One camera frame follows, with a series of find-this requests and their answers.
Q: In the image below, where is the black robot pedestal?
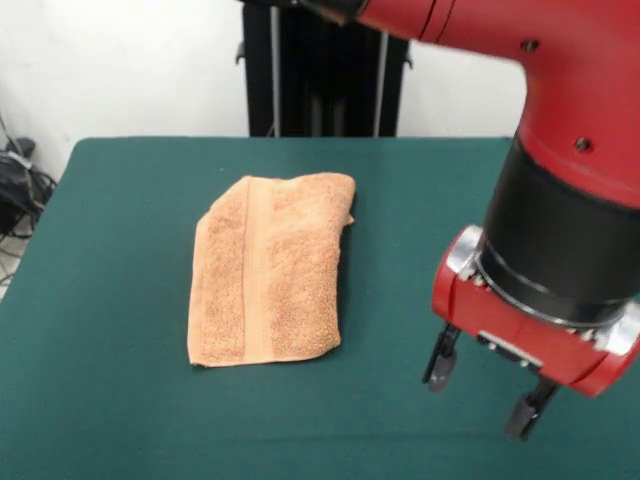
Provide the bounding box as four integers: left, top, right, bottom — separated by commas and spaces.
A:
234, 0, 416, 139

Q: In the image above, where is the orange terry towel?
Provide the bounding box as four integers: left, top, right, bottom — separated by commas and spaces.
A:
187, 172, 357, 370

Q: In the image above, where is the black cable tangle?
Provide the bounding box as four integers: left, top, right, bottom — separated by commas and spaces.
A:
0, 137, 59, 241

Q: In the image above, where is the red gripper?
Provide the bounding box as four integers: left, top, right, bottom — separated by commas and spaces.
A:
422, 225, 640, 443

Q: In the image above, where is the dark green table cloth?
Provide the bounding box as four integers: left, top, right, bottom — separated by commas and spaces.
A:
0, 137, 640, 480

